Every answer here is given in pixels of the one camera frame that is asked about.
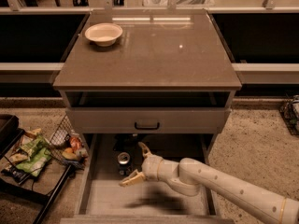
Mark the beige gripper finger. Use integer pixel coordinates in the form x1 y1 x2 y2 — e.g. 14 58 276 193
138 142 152 159
120 170 146 187

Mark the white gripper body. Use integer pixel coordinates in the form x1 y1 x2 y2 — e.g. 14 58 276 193
141 155 163 181

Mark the blue pepsi can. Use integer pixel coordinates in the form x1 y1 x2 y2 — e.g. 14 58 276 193
117 152 133 176

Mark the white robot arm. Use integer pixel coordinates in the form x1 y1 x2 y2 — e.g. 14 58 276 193
120 142 299 224

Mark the open grey middle drawer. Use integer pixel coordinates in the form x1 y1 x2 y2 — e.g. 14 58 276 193
60 134 235 224

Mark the grey top drawer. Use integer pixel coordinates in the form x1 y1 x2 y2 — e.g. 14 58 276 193
66 107 231 133

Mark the red snack packet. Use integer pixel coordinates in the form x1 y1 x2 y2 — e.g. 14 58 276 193
69 136 82 151

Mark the yellow fruit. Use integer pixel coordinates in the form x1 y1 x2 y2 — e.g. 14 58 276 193
62 147 78 161

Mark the grey cabinet with countertop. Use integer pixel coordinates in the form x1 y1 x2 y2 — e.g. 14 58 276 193
54 10 241 157

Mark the green snack bag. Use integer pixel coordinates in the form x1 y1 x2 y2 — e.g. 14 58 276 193
16 135 51 177

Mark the white paper bowl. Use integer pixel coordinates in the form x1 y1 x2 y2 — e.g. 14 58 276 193
85 23 122 47

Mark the black drawer handle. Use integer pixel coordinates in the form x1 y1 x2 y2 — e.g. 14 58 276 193
134 122 160 131

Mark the black wire basket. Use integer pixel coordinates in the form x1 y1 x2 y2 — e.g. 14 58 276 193
50 116 88 170
279 95 299 135

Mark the black wire basket right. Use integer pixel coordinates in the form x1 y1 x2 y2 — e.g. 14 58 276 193
279 95 299 135

